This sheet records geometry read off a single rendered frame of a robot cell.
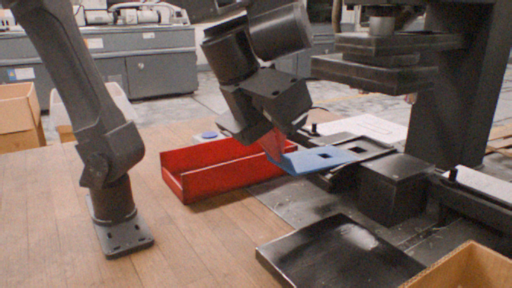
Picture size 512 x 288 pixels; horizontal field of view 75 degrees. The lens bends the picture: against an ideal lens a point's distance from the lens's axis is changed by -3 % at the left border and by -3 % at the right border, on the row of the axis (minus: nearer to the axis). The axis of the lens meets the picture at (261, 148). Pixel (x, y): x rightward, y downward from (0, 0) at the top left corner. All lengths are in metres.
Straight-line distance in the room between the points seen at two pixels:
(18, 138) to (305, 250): 2.34
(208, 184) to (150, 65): 4.42
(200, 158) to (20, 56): 4.26
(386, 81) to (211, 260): 0.35
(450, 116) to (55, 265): 0.73
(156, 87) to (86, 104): 4.56
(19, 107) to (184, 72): 2.95
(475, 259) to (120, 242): 0.46
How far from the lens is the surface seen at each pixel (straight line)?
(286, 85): 0.36
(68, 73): 0.53
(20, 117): 2.60
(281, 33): 0.38
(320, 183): 0.67
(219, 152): 0.75
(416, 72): 0.55
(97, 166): 0.53
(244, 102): 0.41
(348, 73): 0.57
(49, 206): 0.71
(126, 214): 0.58
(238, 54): 0.41
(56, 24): 0.53
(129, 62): 4.94
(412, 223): 0.61
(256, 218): 0.58
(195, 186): 0.61
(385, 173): 0.56
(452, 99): 0.77
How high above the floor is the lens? 1.22
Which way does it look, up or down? 22 degrees down
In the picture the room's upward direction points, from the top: straight up
